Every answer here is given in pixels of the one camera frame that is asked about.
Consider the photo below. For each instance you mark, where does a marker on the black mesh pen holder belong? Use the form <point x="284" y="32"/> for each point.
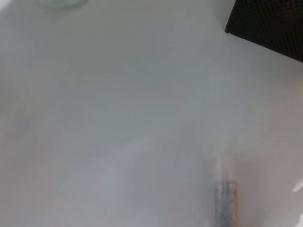
<point x="272" y="26"/>

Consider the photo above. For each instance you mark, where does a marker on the silver glitter pen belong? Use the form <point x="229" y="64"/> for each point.
<point x="225" y="205"/>

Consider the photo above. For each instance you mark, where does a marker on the clear water bottle green label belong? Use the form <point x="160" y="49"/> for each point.
<point x="62" y="2"/>

